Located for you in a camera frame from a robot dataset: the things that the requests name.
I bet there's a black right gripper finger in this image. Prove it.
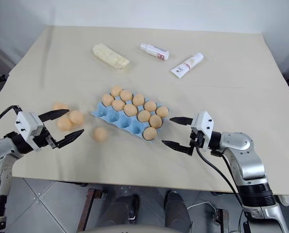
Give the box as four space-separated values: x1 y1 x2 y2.
161 139 192 154
169 116 193 126

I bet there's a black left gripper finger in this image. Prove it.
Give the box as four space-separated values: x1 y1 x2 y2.
52 129 85 150
38 109 70 122

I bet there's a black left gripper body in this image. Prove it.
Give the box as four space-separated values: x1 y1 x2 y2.
33 121 57 150

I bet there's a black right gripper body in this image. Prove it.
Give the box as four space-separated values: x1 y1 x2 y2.
188 128 205 156

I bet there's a blue egg tray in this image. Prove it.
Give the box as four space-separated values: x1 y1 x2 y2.
90 93 170 143

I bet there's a brown egg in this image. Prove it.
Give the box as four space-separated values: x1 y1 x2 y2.
143 127 158 141
119 89 134 102
69 110 85 126
56 117 74 132
123 103 138 117
149 115 163 129
102 94 115 107
93 127 108 142
52 102 69 112
132 93 145 107
137 110 151 123
110 85 123 98
155 106 170 119
144 100 157 113
112 100 126 112

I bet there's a white cream tube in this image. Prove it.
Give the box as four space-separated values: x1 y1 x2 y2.
170 51 204 80

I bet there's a dark rounded shape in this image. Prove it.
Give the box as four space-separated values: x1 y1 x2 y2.
164 190 190 232
104 193 139 229

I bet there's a rusty metal table leg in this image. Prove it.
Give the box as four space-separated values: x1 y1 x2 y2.
77 187 103 233
214 208 230 233

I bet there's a white bottle with red label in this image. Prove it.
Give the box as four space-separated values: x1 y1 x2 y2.
140 42 170 62

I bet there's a pale yellow food packet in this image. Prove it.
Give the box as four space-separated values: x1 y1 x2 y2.
92 43 131 71

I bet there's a white rounded object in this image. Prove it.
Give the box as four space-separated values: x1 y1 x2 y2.
277 194 289 206

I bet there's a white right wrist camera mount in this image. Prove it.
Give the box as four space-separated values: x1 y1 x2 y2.
191 111 215 144

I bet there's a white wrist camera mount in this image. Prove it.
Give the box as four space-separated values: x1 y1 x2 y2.
191 111 215 144
15 111 45 151

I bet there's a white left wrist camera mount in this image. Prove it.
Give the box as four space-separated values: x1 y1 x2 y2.
15 111 45 151

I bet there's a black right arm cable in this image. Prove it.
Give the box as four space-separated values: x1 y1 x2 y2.
195 145 247 212

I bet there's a white floor cable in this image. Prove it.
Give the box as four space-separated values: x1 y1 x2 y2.
186 201 216 212

